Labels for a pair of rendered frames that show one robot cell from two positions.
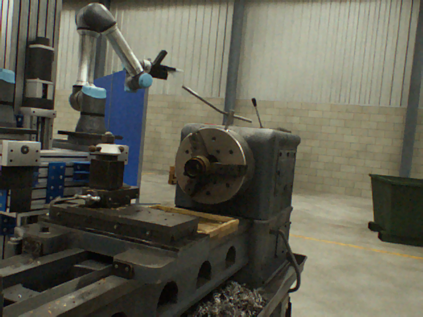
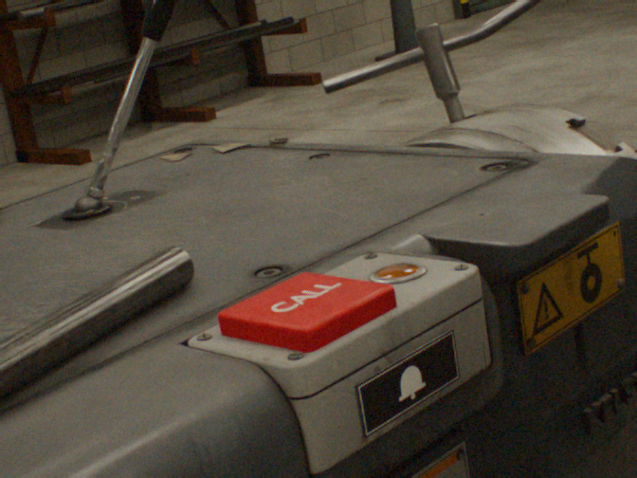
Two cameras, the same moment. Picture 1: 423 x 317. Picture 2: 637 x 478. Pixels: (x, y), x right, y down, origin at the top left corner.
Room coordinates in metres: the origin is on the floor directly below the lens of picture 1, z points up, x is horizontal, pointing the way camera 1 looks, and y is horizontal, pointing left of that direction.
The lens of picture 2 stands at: (2.67, 0.21, 1.45)
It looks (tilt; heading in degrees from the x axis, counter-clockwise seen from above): 16 degrees down; 202
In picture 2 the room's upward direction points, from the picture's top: 10 degrees counter-clockwise
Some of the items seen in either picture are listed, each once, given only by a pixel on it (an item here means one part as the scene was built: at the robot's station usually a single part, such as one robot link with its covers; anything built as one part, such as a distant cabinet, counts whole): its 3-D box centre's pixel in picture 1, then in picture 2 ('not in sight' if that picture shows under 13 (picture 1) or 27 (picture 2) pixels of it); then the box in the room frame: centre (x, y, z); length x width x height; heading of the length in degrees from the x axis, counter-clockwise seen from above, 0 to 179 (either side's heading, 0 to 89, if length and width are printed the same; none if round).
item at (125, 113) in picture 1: (109, 129); not in sight; (8.24, 2.05, 1.18); 4.12 x 0.80 x 2.35; 29
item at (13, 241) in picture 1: (15, 255); not in sight; (1.04, 0.48, 0.84); 0.04 x 0.04 x 0.10; 66
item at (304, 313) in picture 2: not in sight; (308, 317); (2.18, -0.01, 1.26); 0.06 x 0.06 x 0.02; 66
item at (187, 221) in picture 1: (119, 216); not in sight; (1.14, 0.23, 0.95); 0.43 x 0.17 x 0.05; 66
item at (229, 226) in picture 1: (176, 222); not in sight; (1.42, 0.09, 0.89); 0.36 x 0.30 x 0.04; 66
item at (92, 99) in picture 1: (92, 99); not in sight; (2.01, 0.59, 1.33); 0.13 x 0.12 x 0.14; 38
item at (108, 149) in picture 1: (107, 148); not in sight; (1.16, 0.29, 1.13); 0.08 x 0.08 x 0.03
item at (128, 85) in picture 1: (133, 82); not in sight; (2.26, 0.45, 1.46); 0.11 x 0.08 x 0.11; 38
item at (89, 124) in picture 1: (91, 123); not in sight; (2.01, 0.59, 1.21); 0.15 x 0.15 x 0.10
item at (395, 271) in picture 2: not in sight; (398, 276); (2.12, 0.02, 1.26); 0.02 x 0.02 x 0.01
